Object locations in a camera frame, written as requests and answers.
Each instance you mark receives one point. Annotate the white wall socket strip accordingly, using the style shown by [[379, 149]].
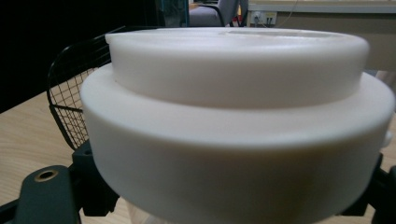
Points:
[[261, 17]]

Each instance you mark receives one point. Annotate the white lidded cup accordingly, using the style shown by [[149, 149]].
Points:
[[236, 124]]

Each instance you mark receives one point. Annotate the grey office chair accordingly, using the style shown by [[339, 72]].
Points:
[[214, 12]]

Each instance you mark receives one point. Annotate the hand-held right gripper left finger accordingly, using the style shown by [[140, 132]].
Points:
[[90, 183]]

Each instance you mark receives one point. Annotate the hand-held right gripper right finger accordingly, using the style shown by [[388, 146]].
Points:
[[370, 193]]

